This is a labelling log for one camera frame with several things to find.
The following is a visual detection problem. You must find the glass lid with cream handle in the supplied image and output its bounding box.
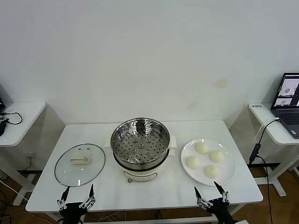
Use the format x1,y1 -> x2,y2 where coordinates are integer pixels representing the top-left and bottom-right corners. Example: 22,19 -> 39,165
54,143 -> 106,188

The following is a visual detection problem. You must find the black cable with adapter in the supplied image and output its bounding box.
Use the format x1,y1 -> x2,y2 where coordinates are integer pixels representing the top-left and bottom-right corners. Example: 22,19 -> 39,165
249,118 -> 280,224

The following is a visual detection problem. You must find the white round plate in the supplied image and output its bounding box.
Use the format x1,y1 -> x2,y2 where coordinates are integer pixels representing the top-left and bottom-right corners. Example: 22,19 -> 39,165
181,138 -> 236,187

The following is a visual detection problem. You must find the white work table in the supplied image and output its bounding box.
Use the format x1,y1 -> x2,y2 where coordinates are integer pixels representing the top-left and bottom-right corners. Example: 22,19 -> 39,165
25,119 -> 264,224

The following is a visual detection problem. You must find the thin black looped cable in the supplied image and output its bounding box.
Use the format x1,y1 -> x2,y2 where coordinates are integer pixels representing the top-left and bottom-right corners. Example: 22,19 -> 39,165
0,111 -> 23,126

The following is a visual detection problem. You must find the cream electric cooker base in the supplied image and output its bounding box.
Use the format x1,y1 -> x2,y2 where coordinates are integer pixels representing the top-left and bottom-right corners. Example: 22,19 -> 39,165
104,134 -> 178,184

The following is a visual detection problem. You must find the white floor cable bundle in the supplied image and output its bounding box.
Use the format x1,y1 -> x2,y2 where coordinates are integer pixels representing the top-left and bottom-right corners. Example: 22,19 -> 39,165
88,210 -> 128,222

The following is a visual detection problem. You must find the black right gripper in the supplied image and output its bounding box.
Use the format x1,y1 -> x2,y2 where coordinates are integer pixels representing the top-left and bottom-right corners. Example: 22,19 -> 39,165
194,181 -> 239,224

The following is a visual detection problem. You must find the stainless steel steamer basket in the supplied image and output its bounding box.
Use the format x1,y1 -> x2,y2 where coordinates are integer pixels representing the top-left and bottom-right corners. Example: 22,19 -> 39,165
110,117 -> 171,170

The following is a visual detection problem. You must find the grey open laptop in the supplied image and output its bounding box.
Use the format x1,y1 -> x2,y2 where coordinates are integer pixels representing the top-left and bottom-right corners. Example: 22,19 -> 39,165
270,72 -> 299,140

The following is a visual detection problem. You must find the white flat cable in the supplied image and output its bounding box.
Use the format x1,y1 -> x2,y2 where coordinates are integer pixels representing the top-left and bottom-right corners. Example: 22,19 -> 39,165
253,117 -> 280,143

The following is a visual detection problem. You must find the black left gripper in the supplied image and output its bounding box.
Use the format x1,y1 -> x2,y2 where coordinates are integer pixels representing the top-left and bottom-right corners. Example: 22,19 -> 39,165
56,183 -> 97,224

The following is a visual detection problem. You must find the white side desk with label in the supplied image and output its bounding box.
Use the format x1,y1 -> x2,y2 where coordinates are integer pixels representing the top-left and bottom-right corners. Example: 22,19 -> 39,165
247,102 -> 299,196

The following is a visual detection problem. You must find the white steamed baozi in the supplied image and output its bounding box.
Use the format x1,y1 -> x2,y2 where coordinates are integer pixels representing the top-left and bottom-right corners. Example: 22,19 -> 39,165
203,164 -> 220,179
185,155 -> 201,169
208,150 -> 225,163
195,141 -> 209,155

